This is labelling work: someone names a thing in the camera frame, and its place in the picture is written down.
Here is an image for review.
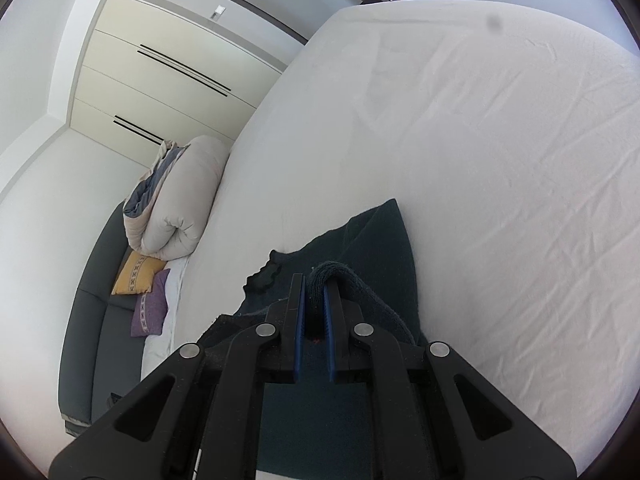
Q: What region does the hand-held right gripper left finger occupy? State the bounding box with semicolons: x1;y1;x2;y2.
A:
48;273;306;480

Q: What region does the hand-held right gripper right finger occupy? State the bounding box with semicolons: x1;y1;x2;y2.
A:
324;280;578;480

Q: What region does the dark green sweater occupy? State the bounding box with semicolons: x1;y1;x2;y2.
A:
200;198;430;480

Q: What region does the white pillow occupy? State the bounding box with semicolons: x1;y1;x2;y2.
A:
141;255;191;378

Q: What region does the purple patterned cushion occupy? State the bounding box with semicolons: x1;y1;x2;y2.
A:
131;268;172;337

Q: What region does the folded beige duvet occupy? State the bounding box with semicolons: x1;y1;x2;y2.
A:
122;135;231;261

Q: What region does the yellow patterned cushion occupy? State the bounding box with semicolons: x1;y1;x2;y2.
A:
111;251;167;296

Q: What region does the dark grey padded headboard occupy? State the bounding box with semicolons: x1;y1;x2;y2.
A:
57;200;151;436

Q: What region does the cream wardrobe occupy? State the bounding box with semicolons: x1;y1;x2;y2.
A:
70;0;307;171

